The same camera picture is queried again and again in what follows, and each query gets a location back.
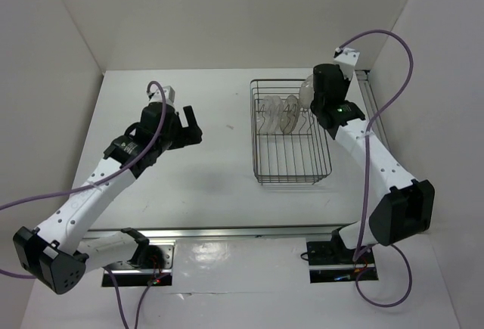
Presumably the smoky plate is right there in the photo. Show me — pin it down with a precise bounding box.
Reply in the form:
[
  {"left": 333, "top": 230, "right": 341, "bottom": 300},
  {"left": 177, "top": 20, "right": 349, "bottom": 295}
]
[
  {"left": 299, "top": 74, "right": 314, "bottom": 109},
  {"left": 279, "top": 95, "right": 300, "bottom": 135}
]

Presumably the clear plate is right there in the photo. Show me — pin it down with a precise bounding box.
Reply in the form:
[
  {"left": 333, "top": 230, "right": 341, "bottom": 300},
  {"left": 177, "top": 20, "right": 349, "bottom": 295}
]
[
  {"left": 258, "top": 95, "right": 270, "bottom": 135},
  {"left": 266, "top": 95, "right": 284, "bottom": 135}
]

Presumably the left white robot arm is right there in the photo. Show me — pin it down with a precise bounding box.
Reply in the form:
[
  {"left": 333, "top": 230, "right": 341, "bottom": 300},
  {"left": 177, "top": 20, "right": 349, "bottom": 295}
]
[{"left": 13, "top": 102, "right": 203, "bottom": 295}]

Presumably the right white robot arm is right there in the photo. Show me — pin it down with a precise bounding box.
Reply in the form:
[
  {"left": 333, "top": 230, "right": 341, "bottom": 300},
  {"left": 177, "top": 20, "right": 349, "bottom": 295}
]
[{"left": 310, "top": 64, "right": 435, "bottom": 262}]

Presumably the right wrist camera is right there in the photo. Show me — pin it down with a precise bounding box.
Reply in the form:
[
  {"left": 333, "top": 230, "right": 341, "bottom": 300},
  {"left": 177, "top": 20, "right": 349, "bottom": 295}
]
[{"left": 334, "top": 47, "right": 360, "bottom": 81}]

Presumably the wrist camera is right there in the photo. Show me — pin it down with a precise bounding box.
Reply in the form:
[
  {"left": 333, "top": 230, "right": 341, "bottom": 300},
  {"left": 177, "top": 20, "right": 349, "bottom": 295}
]
[
  {"left": 334, "top": 47, "right": 360, "bottom": 81},
  {"left": 147, "top": 85, "right": 175, "bottom": 107}
]

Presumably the aluminium rail right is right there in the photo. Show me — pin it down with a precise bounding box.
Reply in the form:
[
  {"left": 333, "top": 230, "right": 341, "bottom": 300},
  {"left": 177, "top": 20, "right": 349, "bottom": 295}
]
[{"left": 355, "top": 70, "right": 389, "bottom": 150}]

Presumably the aluminium rail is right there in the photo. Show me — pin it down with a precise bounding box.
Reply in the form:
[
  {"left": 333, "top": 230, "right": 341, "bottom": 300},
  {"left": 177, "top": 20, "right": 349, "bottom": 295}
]
[
  {"left": 355, "top": 70, "right": 389, "bottom": 150},
  {"left": 81, "top": 226, "right": 341, "bottom": 241}
]

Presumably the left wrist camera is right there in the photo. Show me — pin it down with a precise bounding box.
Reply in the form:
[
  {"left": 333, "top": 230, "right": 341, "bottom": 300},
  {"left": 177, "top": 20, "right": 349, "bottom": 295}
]
[{"left": 147, "top": 85, "right": 175, "bottom": 107}]

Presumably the metal wire dish rack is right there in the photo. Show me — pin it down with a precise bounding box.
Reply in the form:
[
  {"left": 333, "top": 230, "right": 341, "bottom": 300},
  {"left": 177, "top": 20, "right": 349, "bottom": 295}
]
[{"left": 250, "top": 79, "right": 332, "bottom": 185}]

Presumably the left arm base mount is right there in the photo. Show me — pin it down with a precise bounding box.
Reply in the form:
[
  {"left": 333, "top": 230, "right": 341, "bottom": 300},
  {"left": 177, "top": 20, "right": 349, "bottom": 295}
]
[{"left": 108, "top": 240, "right": 175, "bottom": 287}]

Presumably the aluminium rail front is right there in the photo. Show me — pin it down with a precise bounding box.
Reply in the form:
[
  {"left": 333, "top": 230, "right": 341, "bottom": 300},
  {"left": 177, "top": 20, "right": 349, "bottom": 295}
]
[{"left": 81, "top": 226, "right": 341, "bottom": 241}]

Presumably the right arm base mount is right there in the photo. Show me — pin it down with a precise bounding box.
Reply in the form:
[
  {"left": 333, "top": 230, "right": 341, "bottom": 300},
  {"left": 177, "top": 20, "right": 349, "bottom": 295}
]
[{"left": 299, "top": 233, "right": 379, "bottom": 284}]

